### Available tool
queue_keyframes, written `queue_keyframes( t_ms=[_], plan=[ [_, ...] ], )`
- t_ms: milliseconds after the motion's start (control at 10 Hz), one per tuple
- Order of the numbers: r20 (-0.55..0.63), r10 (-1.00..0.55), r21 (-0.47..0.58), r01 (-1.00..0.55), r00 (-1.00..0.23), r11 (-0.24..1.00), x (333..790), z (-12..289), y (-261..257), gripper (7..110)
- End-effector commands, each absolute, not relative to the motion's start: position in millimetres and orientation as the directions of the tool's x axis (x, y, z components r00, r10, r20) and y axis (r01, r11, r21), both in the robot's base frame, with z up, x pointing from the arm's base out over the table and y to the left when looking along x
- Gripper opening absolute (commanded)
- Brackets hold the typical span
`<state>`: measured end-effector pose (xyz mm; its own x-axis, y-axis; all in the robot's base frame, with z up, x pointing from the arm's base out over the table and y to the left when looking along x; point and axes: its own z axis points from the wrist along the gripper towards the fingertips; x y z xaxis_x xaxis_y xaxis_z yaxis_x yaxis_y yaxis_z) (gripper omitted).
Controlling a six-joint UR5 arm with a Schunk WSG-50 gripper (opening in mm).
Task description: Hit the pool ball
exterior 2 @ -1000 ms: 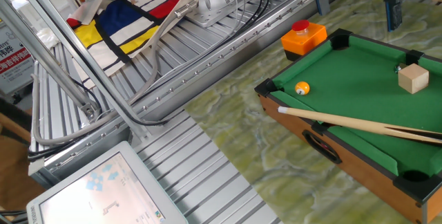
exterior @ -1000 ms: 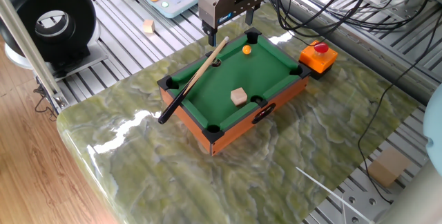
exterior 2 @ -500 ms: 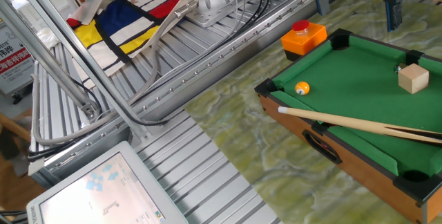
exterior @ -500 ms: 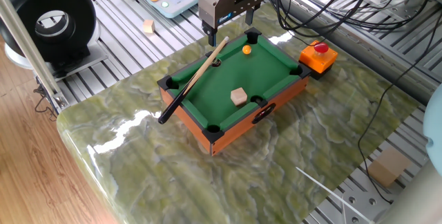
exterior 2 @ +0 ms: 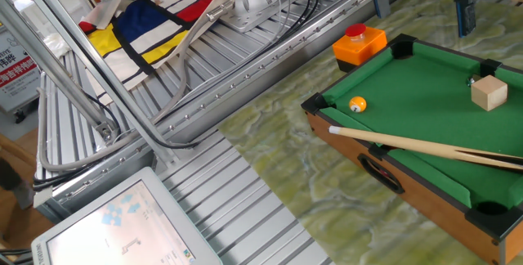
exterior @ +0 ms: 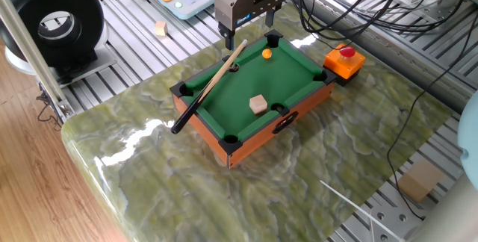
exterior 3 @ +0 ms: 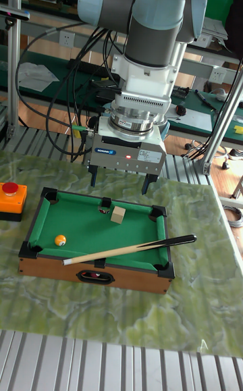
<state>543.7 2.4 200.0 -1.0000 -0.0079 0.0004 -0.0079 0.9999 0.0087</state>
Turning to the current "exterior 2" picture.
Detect wooden pool cue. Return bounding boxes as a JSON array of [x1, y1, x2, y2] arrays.
[[329, 125, 523, 172]]

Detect mini green pool table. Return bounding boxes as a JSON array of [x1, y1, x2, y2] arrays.
[[301, 34, 523, 265]]

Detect yellow pool ball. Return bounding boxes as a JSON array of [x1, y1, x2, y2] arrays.
[[348, 96, 368, 114]]

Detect orange emergency stop button box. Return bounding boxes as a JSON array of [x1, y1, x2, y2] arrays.
[[332, 23, 388, 74]]

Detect light wooden cube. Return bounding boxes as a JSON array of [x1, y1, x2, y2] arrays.
[[470, 74, 509, 112]]

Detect colour block tote bag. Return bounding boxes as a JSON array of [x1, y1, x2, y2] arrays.
[[78, 0, 236, 106]]

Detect white teach pendant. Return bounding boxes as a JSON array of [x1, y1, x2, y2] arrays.
[[31, 166, 224, 265]]

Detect white sign red text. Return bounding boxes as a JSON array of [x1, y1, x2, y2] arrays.
[[0, 31, 42, 113]]

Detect aluminium frame profile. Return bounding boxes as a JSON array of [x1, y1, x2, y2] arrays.
[[7, 0, 181, 166]]

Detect aluminium frame brace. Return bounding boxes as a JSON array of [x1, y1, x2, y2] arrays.
[[0, 0, 119, 143]]

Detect grey corrugated hose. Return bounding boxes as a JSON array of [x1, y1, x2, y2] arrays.
[[35, 0, 236, 173]]

